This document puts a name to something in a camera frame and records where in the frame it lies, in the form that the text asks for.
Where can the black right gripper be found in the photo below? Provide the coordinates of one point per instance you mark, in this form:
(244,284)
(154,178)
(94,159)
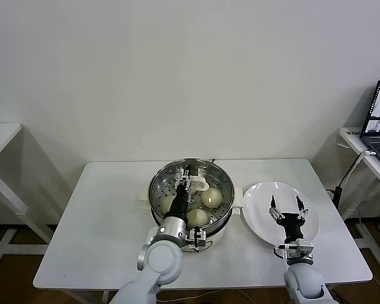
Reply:
(293,226)

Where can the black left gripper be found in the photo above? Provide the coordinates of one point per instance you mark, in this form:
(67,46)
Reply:
(180,204)

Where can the round glass pot lid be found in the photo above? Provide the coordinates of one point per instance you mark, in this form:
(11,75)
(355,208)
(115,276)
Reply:
(199,183)

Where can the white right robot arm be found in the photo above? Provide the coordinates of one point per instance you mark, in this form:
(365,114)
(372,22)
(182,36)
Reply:
(304,278)

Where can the stainless steel steamer basket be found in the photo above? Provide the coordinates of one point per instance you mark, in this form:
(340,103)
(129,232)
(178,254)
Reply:
(225,220)

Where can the white round plate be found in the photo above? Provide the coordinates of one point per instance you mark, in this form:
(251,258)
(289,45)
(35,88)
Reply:
(259,215)

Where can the white side table with laptop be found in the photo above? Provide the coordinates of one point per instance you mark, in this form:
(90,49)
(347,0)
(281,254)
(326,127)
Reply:
(354,142)

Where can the empty white side table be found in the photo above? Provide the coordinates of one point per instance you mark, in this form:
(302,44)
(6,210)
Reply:
(3,133)

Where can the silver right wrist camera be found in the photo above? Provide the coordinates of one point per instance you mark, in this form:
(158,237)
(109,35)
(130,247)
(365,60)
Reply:
(296,248)

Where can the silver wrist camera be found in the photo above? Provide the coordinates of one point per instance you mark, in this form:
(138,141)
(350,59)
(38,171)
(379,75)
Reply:
(196,239)
(296,248)

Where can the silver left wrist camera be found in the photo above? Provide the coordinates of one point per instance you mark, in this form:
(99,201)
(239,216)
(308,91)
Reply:
(196,239)

